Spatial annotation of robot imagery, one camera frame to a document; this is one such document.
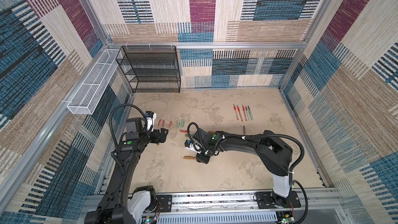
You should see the light green marker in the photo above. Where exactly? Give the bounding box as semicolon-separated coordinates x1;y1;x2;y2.
247;106;254;121

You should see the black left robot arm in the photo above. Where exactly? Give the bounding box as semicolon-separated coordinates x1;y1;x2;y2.
84;118;169;224

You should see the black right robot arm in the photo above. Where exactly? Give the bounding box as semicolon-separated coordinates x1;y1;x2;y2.
195;131;293;199

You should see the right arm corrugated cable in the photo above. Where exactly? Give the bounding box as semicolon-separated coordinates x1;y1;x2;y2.
186;122;308;224

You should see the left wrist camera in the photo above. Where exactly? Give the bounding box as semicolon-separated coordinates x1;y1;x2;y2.
145;111;157;132

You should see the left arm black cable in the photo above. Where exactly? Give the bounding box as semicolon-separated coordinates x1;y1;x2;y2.
108;104;147;150

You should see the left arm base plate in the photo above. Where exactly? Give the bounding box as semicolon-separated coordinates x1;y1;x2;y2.
127;191;173;216

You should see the black wire mesh shelf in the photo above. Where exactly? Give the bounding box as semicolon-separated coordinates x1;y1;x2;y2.
116;46;181;93

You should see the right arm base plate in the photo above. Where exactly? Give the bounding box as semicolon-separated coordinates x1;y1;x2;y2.
253;191;302;209

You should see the white wire mesh basket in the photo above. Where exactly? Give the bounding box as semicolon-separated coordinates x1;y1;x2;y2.
67;49;119;115

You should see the aluminium front rail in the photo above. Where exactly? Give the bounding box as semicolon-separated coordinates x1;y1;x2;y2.
157;188;353;224

